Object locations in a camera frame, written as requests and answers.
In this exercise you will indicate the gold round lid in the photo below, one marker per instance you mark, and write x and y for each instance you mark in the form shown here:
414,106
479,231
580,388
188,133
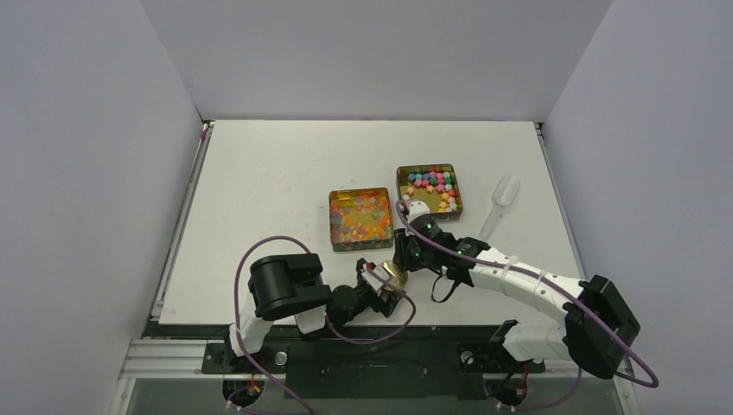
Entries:
388,271

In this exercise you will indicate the tin of pastel star candies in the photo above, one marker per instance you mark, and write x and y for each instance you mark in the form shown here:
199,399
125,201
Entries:
434,184

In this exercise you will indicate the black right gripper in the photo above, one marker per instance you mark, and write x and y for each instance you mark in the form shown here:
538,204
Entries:
411,254

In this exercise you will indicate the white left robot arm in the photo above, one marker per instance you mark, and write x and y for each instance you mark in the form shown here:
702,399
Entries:
288,285

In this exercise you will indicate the aluminium rail frame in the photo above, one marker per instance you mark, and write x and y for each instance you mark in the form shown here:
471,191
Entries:
166,358

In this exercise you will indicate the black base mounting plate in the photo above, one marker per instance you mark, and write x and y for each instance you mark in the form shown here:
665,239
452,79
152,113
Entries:
524,384

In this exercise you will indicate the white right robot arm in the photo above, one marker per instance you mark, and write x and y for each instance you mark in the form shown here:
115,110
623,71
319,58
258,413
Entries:
592,324

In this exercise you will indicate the tin of translucent star candies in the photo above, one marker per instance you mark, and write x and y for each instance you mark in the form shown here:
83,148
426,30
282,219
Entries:
360,219

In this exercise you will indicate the clear plastic scoop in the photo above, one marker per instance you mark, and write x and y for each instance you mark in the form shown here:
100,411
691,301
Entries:
502,200

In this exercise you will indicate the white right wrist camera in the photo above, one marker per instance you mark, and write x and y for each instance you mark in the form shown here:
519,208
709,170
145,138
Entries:
413,209

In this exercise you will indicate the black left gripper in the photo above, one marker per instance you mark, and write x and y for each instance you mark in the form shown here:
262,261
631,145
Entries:
385,306

